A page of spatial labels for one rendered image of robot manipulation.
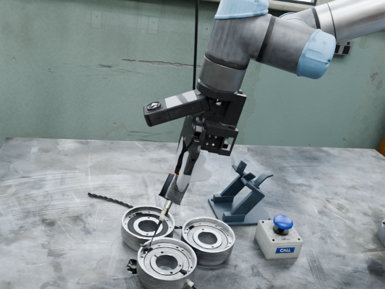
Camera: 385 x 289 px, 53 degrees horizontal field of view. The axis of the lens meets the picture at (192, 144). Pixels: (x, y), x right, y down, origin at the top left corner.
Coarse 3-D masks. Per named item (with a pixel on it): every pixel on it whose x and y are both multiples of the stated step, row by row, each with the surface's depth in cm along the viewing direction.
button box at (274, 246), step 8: (264, 224) 80; (272, 224) 80; (256, 232) 82; (264, 232) 78; (272, 232) 78; (280, 232) 77; (288, 232) 78; (296, 232) 79; (256, 240) 82; (264, 240) 78; (272, 240) 75; (280, 240) 76; (288, 240) 76; (296, 240) 76; (264, 248) 78; (272, 248) 75; (280, 248) 76; (288, 248) 76; (296, 248) 77; (272, 256) 77; (280, 256) 77; (288, 256) 78; (296, 256) 78
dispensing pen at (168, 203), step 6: (168, 174) 74; (174, 174) 72; (168, 180) 73; (168, 186) 72; (162, 192) 72; (168, 204) 72; (162, 210) 72; (168, 210) 72; (162, 216) 72; (156, 228) 71
